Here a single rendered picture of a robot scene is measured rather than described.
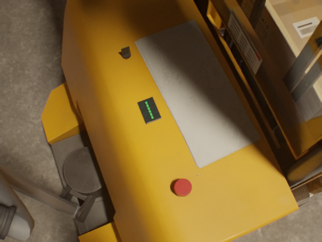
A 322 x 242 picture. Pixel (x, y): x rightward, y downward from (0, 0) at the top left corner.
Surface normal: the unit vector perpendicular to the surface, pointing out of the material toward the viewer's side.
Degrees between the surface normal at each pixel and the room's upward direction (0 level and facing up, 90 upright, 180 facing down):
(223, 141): 0
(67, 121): 22
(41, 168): 0
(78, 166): 0
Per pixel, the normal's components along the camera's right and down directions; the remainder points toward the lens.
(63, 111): -0.35, -0.19
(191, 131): 0.00, -0.34
